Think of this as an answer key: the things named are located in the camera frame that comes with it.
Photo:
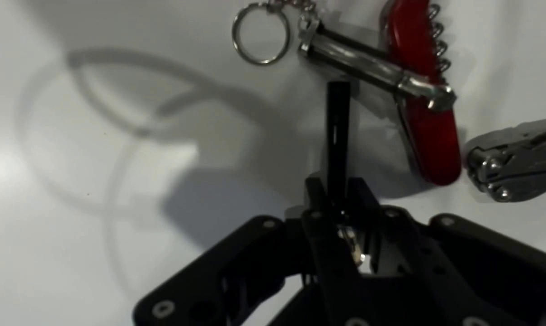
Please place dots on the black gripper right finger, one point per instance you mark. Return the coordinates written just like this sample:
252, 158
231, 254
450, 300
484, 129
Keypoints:
466, 273

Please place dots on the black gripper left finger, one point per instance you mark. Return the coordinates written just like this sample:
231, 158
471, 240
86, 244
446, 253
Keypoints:
274, 260

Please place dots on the slim black stick object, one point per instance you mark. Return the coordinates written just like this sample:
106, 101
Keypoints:
339, 139

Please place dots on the silver folding multitool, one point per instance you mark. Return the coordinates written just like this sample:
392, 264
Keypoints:
520, 160

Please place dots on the red pocket knife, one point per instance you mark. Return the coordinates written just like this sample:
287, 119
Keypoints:
433, 133

